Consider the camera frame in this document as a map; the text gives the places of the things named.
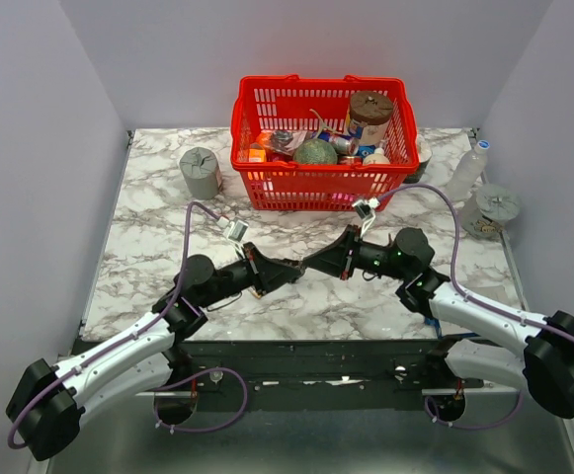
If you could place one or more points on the white pump bottle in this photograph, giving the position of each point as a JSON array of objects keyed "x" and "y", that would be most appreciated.
[{"x": 376, "y": 157}]

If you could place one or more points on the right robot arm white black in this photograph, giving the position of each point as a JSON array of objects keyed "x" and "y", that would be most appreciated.
[{"x": 528, "y": 349}]

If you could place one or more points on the grey taped can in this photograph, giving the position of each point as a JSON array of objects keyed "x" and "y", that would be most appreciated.
[
  {"x": 200, "y": 170},
  {"x": 487, "y": 212}
]

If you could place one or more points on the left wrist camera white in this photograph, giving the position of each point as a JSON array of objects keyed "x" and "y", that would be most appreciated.
[{"x": 232, "y": 229}]

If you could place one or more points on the red plastic basket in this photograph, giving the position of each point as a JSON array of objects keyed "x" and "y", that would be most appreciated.
[{"x": 289, "y": 103}]

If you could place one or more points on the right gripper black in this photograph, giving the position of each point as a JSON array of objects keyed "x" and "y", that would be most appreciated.
[{"x": 335, "y": 259}]

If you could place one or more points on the grey taped can left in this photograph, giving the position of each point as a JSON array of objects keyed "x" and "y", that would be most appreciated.
[{"x": 200, "y": 170}]

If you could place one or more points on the clear plastic water bottle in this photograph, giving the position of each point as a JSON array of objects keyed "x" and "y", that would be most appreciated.
[{"x": 467, "y": 171}]

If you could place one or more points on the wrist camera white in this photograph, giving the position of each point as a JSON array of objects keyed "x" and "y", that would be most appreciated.
[
  {"x": 366, "y": 210},
  {"x": 232, "y": 229}
]

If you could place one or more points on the black mounting rail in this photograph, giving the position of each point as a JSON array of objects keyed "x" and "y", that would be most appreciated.
[{"x": 282, "y": 376}]

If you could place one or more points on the red soda can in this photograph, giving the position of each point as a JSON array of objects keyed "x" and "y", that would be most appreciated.
[{"x": 350, "y": 160}]

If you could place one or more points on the crumpled snack packet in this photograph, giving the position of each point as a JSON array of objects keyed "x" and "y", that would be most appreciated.
[{"x": 282, "y": 141}]

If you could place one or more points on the green melon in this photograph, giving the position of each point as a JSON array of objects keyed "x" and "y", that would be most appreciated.
[{"x": 315, "y": 151}]

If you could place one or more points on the orange small box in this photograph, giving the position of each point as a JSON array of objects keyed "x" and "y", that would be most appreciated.
[{"x": 257, "y": 155}]

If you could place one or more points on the grey taped can right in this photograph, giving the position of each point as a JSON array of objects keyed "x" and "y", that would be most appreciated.
[{"x": 487, "y": 212}]

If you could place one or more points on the brown lid cylindrical canister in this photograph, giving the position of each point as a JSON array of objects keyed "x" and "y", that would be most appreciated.
[{"x": 368, "y": 117}]

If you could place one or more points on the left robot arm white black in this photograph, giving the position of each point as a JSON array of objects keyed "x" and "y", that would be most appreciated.
[{"x": 52, "y": 402}]

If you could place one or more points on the blue white booklet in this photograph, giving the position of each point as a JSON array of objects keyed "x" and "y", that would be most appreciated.
[{"x": 497, "y": 293}]

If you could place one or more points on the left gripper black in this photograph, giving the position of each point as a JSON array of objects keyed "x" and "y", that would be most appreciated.
[{"x": 266, "y": 276}]

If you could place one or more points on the black padlock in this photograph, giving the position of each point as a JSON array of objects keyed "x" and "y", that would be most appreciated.
[{"x": 298, "y": 273}]

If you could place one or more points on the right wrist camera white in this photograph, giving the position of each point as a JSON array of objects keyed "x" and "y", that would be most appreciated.
[{"x": 366, "y": 210}]

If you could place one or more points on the red blue drink can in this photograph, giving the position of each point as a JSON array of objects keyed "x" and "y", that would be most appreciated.
[{"x": 343, "y": 144}]

